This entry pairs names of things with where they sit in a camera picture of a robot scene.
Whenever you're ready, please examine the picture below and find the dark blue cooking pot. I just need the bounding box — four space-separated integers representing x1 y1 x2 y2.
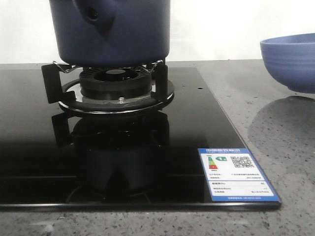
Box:
49 0 171 67

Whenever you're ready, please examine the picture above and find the blue energy efficiency label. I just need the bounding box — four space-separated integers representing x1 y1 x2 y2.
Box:
198 148 280 202

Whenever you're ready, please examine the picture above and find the black gas burner head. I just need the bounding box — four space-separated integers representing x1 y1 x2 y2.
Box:
79 68 152 100

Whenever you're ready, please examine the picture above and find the light blue plastic bowl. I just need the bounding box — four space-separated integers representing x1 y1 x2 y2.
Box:
260 33 315 94

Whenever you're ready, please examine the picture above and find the black metal pot support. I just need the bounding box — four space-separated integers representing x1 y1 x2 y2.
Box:
41 60 174 117

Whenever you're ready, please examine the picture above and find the black glass gas cooktop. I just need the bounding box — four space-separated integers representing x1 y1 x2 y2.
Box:
0 65 281 211

